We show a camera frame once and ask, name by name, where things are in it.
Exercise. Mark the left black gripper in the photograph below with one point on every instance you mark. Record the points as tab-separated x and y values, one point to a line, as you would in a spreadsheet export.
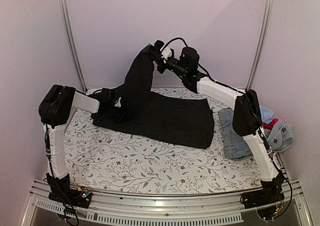
125	114

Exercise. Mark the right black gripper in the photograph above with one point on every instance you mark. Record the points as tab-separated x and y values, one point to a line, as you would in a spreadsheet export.
160	66

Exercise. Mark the black pinstriped shirt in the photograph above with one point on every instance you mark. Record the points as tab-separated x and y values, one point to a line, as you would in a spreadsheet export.
177	121

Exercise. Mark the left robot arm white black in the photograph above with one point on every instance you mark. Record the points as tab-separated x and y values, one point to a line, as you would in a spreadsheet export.
62	126

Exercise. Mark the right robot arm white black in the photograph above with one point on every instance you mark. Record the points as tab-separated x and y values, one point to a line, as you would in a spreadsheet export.
246	121

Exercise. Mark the floral patterned table mat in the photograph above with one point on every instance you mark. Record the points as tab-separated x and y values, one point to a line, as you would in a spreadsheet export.
162	168

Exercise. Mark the light blue denim jeans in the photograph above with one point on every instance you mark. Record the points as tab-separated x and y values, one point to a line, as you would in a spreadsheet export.
234	146

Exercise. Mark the light blue shirt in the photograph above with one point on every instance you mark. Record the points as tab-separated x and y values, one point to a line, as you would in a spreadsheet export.
266	114

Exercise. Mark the red garment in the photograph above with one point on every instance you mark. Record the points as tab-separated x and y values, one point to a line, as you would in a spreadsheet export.
270	125

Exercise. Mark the light denim jacket with buttons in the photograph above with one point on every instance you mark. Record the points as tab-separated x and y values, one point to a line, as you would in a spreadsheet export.
280	136

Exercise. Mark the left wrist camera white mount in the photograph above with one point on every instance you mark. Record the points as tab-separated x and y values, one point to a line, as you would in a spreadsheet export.
118	103

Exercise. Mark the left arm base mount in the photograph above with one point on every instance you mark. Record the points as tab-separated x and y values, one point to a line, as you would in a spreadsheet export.
73	197

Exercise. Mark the front aluminium rail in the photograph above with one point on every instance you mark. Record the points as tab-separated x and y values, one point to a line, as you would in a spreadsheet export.
117	208

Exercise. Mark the left aluminium frame post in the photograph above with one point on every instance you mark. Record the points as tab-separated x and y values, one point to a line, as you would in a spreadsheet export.
71	44

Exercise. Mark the aluminium frame post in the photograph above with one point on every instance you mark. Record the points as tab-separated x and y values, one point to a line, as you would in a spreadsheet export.
71	44
268	5

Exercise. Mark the right aluminium frame post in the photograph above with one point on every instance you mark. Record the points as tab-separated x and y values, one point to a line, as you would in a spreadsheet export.
268	5

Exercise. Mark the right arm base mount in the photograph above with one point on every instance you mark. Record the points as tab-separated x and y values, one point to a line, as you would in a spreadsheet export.
267	202

